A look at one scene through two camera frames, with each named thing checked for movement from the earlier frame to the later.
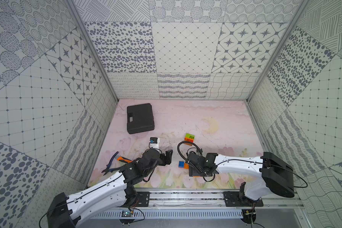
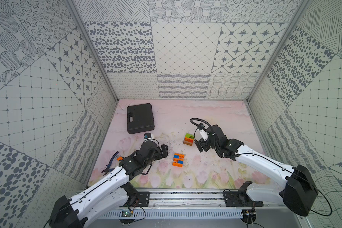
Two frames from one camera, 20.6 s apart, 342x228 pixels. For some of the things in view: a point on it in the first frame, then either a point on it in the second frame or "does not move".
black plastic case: x=139 y=118 does not move
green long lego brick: x=189 y=136 does not move
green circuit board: x=127 y=213 does not move
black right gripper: x=192 y=172 -> x=204 y=142
